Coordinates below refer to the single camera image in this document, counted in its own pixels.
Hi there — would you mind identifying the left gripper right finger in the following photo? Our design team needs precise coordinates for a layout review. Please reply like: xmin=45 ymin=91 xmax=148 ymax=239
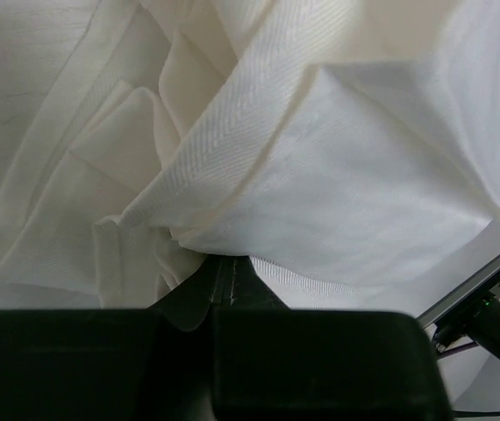
xmin=212 ymin=258 xmax=452 ymax=420

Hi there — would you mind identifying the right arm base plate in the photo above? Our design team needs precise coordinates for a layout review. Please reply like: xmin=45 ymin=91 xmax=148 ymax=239
xmin=432 ymin=269 xmax=500 ymax=353

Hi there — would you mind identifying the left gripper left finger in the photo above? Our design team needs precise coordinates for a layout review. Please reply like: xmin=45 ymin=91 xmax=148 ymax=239
xmin=0 ymin=256 xmax=225 ymax=420

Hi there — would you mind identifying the white skirt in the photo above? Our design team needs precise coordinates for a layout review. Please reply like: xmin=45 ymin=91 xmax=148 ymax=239
xmin=0 ymin=1 xmax=500 ymax=314

